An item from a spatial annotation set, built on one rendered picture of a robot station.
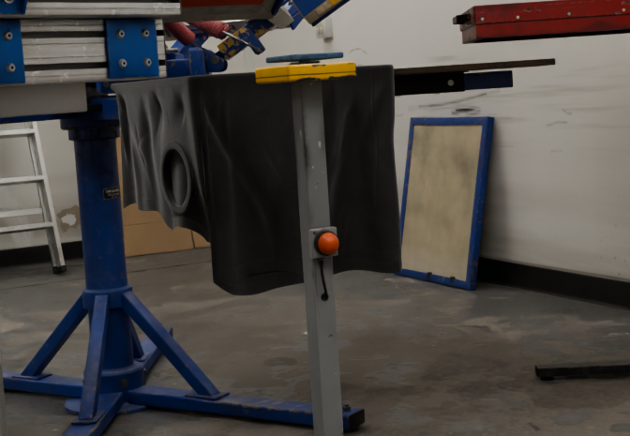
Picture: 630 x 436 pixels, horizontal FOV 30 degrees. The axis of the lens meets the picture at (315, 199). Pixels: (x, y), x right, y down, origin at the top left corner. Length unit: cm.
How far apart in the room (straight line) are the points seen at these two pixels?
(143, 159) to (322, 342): 69
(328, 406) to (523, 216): 306
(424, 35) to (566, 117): 106
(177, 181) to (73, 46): 68
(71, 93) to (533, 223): 339
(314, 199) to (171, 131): 43
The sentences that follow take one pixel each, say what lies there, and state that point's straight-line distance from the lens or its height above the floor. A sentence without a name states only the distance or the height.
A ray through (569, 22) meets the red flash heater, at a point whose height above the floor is 104.
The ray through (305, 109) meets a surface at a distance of 199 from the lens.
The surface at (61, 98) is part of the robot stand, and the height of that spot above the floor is 92.
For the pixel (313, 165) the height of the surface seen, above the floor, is 78.
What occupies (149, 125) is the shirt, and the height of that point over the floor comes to 86.
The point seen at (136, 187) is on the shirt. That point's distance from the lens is 259.
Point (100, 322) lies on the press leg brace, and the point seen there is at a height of 28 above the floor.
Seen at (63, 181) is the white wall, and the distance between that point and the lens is 695.
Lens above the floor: 92
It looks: 6 degrees down
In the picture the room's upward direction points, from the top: 4 degrees counter-clockwise
